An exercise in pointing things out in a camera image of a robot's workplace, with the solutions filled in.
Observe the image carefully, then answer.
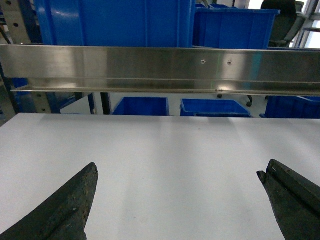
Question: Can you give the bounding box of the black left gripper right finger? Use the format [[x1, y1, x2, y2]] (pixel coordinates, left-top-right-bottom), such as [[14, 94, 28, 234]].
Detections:
[[256, 159, 320, 240]]

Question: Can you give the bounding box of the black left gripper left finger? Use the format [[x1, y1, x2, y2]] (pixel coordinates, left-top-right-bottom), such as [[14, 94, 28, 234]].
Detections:
[[0, 162, 99, 240]]

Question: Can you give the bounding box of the blue floor bin right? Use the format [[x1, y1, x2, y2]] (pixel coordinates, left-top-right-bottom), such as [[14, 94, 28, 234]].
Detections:
[[260, 96, 320, 119]]

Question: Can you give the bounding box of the blue floor bin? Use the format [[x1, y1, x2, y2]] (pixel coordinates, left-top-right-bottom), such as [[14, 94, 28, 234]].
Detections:
[[112, 97, 170, 116], [260, 96, 320, 119], [180, 98, 252, 118]]

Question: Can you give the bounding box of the blue floor bin left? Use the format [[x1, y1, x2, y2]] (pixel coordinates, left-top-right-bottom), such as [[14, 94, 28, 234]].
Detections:
[[112, 97, 170, 116]]

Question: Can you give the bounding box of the blue floor bin middle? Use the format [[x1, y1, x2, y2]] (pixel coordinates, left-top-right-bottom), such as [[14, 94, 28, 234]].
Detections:
[[180, 98, 252, 118]]

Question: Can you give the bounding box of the black office chair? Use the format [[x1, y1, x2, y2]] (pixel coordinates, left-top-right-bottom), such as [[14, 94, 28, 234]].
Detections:
[[216, 0, 306, 108]]

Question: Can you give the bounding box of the blue bin upper right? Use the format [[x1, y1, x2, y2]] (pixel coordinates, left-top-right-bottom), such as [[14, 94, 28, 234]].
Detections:
[[193, 8, 281, 50]]

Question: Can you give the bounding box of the large blue bin upper left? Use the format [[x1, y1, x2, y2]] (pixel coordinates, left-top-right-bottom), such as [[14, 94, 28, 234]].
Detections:
[[34, 0, 196, 48]]

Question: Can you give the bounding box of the stainless steel shelf rail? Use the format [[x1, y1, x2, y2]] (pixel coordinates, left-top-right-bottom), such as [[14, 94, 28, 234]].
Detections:
[[0, 44, 320, 96]]

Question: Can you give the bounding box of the blue rack post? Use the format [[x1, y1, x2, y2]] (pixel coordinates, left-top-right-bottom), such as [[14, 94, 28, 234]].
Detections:
[[0, 0, 63, 115]]

